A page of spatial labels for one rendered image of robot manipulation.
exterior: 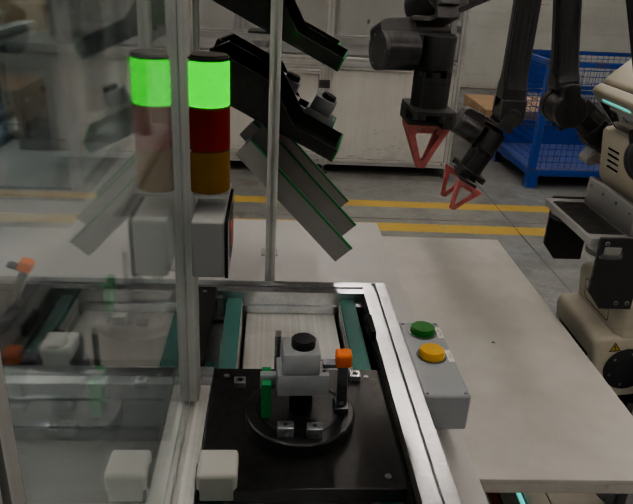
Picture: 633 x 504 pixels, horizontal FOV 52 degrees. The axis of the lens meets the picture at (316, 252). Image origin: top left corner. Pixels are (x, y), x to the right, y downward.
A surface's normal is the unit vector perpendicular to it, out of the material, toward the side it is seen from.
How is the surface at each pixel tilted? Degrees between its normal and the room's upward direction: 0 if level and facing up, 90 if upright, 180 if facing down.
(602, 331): 8
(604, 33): 90
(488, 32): 90
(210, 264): 90
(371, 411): 0
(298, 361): 90
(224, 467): 0
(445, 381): 0
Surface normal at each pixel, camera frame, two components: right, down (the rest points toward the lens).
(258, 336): 0.05, -0.91
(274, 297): 0.06, 0.40
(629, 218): -1.00, -0.03
